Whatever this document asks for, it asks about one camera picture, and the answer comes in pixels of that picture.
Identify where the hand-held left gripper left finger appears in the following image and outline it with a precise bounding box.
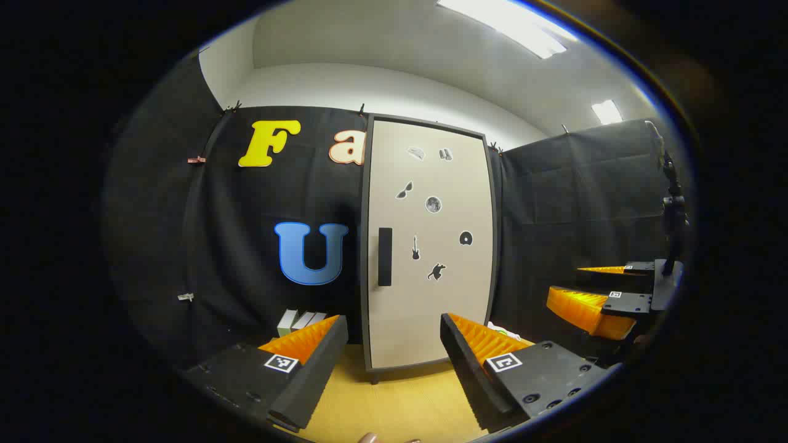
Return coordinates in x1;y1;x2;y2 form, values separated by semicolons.
185;315;349;433

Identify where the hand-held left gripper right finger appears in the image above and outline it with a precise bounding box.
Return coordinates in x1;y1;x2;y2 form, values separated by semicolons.
440;313;610;433

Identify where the beige cabinet door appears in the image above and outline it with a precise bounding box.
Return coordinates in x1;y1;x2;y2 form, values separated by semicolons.
368;118;495;369

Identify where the dark grey cabinet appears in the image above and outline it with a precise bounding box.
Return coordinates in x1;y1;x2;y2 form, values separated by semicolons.
360;113;502;385

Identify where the small pink and green item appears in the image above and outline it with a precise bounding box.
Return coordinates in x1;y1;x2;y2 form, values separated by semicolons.
486;321;535;345

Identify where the black articulated stand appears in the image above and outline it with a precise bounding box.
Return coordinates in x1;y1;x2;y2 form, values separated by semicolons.
643;121;689;274

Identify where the black backdrop cloth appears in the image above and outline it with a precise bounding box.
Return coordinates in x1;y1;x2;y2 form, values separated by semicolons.
102;52;693;370

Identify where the small ceiling light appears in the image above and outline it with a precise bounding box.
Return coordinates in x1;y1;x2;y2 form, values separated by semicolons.
591;100;624;126

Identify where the large ceiling light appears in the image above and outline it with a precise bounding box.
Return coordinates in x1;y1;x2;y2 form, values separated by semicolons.
436;0;579;60

